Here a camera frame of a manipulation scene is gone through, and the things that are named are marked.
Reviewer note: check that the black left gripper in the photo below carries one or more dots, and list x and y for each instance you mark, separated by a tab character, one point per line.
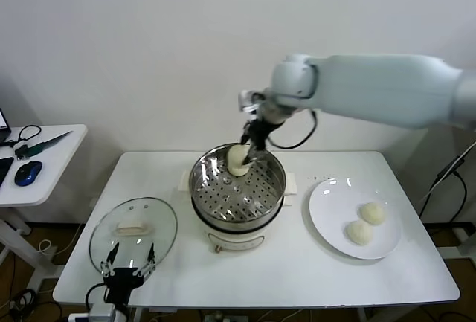
121	279

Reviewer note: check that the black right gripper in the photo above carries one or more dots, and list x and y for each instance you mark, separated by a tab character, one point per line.
262	128

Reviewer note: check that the white steamed baozi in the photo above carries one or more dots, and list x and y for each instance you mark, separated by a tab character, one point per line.
359	232
372	213
234	160

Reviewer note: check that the round glass pot lid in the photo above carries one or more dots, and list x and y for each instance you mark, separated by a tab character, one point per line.
156	218

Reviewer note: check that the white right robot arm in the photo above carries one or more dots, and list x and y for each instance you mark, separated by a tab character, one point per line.
372	84

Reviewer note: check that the perforated steel steamer basket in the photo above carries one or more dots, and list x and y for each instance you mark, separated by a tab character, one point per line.
208	177

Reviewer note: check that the white oval plate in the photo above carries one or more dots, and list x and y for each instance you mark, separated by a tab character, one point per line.
327	195

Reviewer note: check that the white electric cooker base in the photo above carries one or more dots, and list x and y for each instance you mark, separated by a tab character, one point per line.
234	242

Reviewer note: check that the white floor power strip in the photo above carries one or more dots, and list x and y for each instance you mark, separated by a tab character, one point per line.
219	317

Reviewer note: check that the white side table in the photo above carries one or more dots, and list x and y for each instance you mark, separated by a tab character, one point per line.
56	173

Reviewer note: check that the blue black computer mouse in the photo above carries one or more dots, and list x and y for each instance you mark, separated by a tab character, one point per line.
28	173

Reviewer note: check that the black phone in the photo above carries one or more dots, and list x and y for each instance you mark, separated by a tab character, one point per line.
4	171

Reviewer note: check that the black laptop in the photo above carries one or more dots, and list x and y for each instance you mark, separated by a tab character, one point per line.
3	119

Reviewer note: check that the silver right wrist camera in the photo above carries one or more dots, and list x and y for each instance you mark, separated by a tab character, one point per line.
247	100

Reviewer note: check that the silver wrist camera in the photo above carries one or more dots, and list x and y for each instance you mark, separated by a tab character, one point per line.
100	311
247	100

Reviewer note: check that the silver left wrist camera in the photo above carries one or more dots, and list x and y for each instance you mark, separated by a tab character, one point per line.
100	311

